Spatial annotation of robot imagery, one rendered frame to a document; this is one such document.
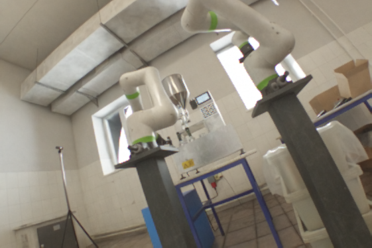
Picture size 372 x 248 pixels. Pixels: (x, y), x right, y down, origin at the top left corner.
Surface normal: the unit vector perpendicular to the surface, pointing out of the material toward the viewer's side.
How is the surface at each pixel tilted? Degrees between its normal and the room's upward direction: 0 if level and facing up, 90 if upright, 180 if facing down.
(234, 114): 90
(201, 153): 90
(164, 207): 90
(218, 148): 90
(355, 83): 125
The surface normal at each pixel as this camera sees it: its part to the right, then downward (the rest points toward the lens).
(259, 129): -0.36, -0.22
